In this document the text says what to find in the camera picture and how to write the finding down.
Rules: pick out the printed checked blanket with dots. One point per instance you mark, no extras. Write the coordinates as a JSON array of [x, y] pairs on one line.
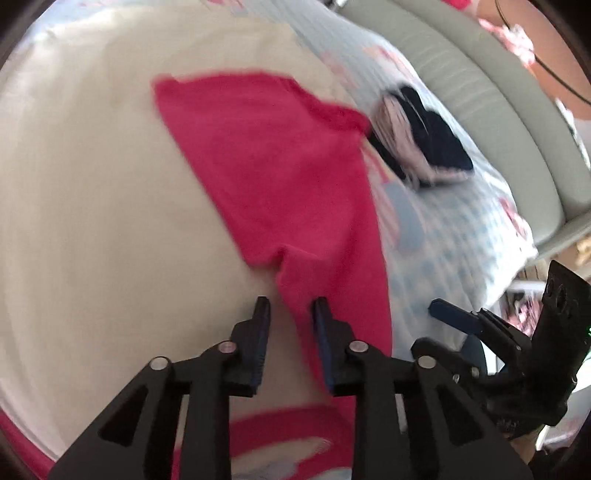
[[443, 230]]

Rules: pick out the grey padded headboard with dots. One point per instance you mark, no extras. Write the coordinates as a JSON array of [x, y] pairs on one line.
[[485, 92]]

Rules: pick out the pink plush toy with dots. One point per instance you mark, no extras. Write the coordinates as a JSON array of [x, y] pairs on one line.
[[508, 34]]

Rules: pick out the pink and cream shirt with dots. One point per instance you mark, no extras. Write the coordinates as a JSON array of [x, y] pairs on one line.
[[277, 161]]

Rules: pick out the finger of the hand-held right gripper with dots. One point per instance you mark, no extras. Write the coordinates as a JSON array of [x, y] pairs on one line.
[[450, 315], [455, 364]]

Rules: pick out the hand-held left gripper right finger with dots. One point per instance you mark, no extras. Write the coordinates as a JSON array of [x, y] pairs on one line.
[[323, 346]]

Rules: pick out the person's right hand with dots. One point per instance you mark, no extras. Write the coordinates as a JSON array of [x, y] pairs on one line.
[[524, 447]]

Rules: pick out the brown wooden ledge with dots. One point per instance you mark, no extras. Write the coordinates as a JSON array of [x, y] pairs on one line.
[[554, 50]]

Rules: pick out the red plush toy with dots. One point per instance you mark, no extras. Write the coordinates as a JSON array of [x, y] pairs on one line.
[[461, 2]]

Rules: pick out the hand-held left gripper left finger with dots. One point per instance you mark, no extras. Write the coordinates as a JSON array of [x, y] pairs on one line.
[[263, 341]]

